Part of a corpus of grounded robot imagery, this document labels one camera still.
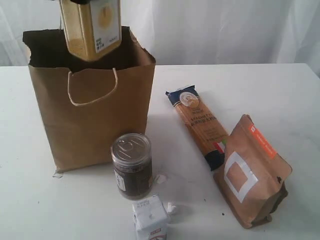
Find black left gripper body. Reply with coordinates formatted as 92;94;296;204
47;0;101;5

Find yellow millet bottle white cap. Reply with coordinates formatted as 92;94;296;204
59;0;122;62

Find brown paper shopping bag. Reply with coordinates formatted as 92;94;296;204
22;26;156;173

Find dark jar with pull-tab lid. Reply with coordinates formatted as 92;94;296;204
110;133;153;200

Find torn white paper scrap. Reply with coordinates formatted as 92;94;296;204
52;172;63;179

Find spaghetti packet orange and blue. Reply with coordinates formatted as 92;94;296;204
165;85;229;171

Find white crumpled lump near jar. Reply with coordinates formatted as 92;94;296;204
153;174;168;185

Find white crumpled lump near bottle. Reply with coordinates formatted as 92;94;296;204
167;202;178;216

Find brown kraft stand-up pouch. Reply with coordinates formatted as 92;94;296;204
213;114;292;229

